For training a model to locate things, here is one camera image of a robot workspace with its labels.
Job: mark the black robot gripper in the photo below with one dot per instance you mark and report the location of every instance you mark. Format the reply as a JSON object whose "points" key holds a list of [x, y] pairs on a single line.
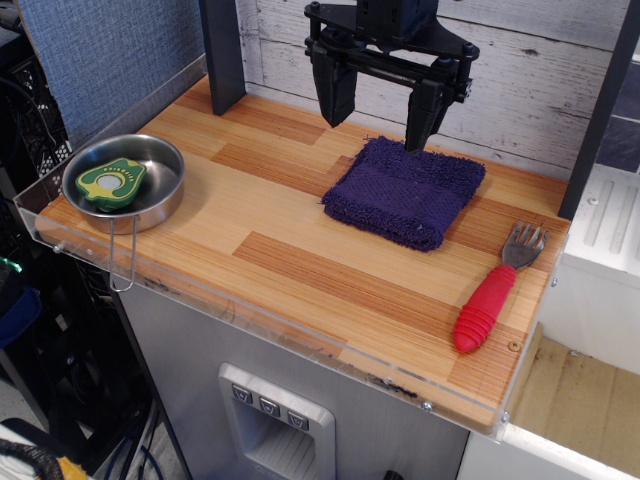
{"points": [[397, 41]]}

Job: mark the stainless steel pot with handle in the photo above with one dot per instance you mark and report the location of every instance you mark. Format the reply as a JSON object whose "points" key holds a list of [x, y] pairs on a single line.
{"points": [[158, 198]]}

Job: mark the green toy avocado half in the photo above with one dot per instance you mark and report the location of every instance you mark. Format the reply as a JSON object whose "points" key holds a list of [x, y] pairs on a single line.
{"points": [[111, 185]]}

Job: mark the purple folded towel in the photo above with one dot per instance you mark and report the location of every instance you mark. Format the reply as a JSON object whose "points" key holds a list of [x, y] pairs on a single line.
{"points": [[409, 198]]}

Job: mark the stainless steel toy fridge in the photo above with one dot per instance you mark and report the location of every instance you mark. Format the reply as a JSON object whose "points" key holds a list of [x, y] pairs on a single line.
{"points": [[245, 402]]}

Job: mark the black storage crate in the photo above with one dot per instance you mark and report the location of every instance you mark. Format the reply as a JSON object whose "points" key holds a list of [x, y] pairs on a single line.
{"points": [[33, 136]]}

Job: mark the clear acrylic table edge guard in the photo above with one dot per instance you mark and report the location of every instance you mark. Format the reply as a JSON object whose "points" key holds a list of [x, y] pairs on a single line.
{"points": [[251, 246]]}

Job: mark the white toy sink unit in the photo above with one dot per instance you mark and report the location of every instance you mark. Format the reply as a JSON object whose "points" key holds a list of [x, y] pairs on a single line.
{"points": [[576, 414]]}

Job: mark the yellow and black object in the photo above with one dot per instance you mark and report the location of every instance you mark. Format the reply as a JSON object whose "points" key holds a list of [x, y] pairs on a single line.
{"points": [[22, 461]]}

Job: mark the dark grey left post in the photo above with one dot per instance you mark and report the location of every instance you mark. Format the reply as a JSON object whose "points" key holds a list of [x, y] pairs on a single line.
{"points": [[224, 60]]}

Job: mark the dark grey post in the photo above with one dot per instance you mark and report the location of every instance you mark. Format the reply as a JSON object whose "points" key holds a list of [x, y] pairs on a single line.
{"points": [[224, 60], [612, 84]]}

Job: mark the dark grey right post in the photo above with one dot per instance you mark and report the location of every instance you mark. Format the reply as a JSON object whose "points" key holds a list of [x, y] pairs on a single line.
{"points": [[612, 84]]}

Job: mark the fork with red handle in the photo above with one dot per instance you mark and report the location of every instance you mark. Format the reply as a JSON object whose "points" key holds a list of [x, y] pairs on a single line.
{"points": [[479, 315]]}

